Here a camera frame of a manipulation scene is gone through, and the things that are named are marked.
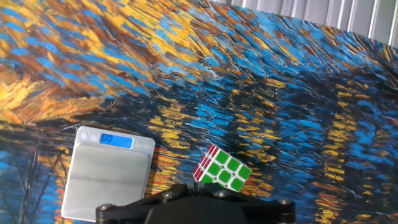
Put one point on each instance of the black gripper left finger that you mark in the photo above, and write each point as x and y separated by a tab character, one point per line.
136	205

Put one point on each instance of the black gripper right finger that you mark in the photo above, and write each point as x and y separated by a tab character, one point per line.
267	208

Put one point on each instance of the green white red Rubik's cube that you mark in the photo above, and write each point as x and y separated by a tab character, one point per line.
224	168

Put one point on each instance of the silver digital pocket scale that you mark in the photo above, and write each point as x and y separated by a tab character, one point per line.
105	174

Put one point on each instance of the blue starry night painted cloth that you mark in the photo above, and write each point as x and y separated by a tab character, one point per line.
217	77

